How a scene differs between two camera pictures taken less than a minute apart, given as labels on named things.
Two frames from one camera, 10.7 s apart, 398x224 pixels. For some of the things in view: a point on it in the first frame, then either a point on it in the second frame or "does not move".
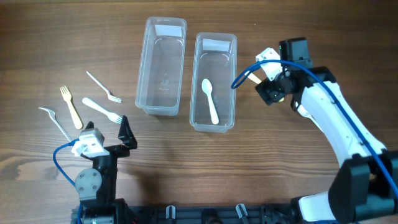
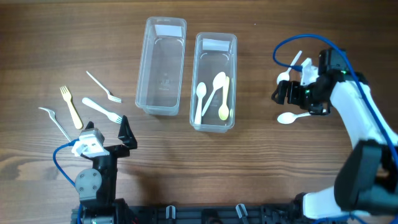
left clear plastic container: (160, 67) does not move
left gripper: (125, 135) does not move
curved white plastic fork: (52, 114) does not move
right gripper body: (275, 88) to (306, 96)
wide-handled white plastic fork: (111, 116) does not move
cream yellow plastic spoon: (255, 78) to (224, 112)
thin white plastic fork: (111, 96) does not move
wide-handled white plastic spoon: (207, 87) to (201, 90)
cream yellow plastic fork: (68, 97) does not move
